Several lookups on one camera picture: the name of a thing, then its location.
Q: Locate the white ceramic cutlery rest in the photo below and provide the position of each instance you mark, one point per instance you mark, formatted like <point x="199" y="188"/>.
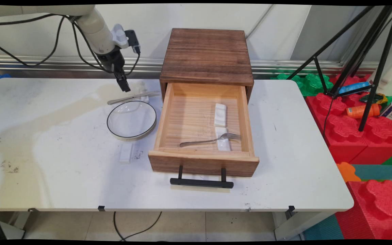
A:
<point x="126" y="153"/>
<point x="144" y="89"/>
<point x="224" y="144"/>
<point x="220" y="115"/>

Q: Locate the green foam block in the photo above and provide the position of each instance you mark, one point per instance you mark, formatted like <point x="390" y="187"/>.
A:
<point x="310" y="85"/>

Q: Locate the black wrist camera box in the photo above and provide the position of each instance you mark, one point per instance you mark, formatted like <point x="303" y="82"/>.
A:
<point x="132" y="38"/>

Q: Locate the blue flat packet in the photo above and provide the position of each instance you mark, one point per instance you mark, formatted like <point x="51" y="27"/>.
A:
<point x="354" y="87"/>

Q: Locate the silver metal fork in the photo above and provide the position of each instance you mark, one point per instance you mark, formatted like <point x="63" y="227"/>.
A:
<point x="199" y="142"/>

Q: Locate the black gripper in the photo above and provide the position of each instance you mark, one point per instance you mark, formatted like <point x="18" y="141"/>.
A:
<point x="112" y="61"/>

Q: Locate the orange foam block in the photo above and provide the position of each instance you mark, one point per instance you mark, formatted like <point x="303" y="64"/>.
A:
<point x="347" y="172"/>

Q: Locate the white bowl black rim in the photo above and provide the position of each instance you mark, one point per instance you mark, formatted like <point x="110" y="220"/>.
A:
<point x="131" y="120"/>

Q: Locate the white ribbed camera mount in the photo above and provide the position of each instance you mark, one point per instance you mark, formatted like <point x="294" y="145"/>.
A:
<point x="119" y="35"/>

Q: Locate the aluminium wall rail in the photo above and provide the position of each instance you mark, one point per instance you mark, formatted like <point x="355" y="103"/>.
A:
<point x="46" y="63"/>

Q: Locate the silver table knife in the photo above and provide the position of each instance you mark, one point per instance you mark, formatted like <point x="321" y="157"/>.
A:
<point x="124" y="99"/>

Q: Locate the teal foam mat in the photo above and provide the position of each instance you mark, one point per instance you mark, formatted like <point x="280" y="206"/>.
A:
<point x="378" y="172"/>

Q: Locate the large red foam block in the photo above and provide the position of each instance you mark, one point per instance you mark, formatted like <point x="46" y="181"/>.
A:
<point x="352" y="136"/>

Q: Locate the black camera tripod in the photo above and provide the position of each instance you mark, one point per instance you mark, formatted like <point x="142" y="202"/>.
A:
<point x="374" y="68"/>

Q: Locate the small red foam block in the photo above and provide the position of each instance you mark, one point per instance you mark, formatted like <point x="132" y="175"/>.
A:
<point x="379" y="211"/>

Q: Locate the orange plastic bottle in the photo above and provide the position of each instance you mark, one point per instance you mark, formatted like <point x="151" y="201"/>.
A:
<point x="362" y="111"/>

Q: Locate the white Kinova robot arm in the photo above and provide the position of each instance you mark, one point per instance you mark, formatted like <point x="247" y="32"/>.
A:
<point x="90" y="23"/>

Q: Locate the white table leg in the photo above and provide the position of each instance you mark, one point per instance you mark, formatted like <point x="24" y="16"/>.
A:
<point x="298" y="226"/>

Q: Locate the yellow black snack packet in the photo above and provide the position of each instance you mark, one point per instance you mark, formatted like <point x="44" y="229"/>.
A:
<point x="379" y="98"/>

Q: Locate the light wooden drawer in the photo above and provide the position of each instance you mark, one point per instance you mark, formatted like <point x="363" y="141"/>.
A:
<point x="189" y="119"/>

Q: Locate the dark brown wooden cabinet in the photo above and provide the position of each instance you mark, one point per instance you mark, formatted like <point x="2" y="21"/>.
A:
<point x="206" y="58"/>

